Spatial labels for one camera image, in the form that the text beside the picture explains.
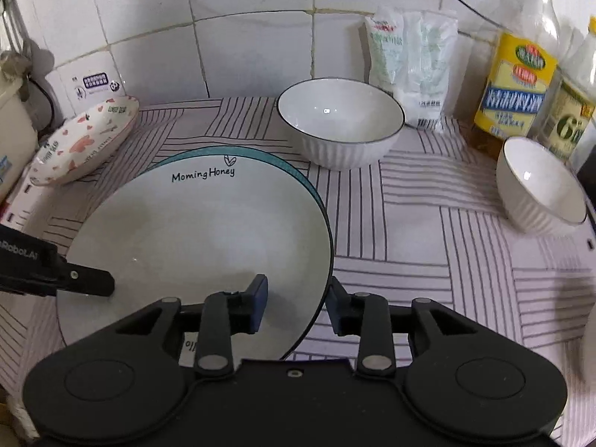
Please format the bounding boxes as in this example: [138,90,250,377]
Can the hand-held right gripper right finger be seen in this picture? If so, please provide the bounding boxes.
[326,276,471,377]

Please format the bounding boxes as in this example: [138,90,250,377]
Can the large white plate teal rim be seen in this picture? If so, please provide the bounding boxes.
[56,146,335,361]

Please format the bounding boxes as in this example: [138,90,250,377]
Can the wall sticker label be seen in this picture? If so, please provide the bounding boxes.
[72,73,122,101]

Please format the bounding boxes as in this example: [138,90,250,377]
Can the white plate pink hearts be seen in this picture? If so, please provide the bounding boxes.
[29,95,140,186]

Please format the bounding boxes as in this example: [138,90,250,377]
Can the clear bottle olive label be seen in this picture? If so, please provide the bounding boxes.
[531,15,596,165]

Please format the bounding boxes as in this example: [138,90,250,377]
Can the yellow label oil bottle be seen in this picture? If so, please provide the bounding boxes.
[467,0,562,160]

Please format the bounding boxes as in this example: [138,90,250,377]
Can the white appliance blue label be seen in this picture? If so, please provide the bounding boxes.
[0,73,41,202]

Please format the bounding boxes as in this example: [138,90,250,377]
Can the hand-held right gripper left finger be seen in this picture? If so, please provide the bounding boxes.
[114,274,270,377]

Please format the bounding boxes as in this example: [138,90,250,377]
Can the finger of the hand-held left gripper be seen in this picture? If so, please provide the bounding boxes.
[57,262,115,297]

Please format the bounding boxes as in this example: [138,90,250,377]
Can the white cardboard box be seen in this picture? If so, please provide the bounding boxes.
[0,178,45,234]

